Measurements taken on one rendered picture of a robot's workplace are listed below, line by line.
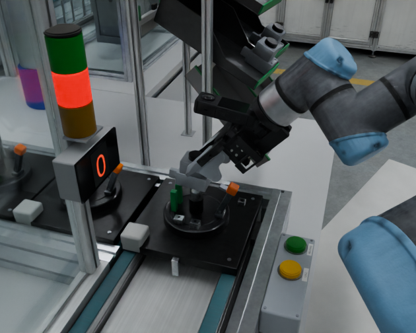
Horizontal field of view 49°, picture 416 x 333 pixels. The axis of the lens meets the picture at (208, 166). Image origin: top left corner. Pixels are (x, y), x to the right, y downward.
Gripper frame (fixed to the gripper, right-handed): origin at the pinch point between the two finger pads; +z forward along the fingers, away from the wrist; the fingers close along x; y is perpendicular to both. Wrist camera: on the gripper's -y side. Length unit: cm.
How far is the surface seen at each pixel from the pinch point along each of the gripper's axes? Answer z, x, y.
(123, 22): 39, 86, -43
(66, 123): -5.4, -21.5, -20.3
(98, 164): -1.8, -19.6, -13.0
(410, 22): 3, 401, 106
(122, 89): 56, 78, -26
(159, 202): 16.2, 2.3, 2.5
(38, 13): -15.8, -20.6, -31.8
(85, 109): -8.8, -20.1, -19.7
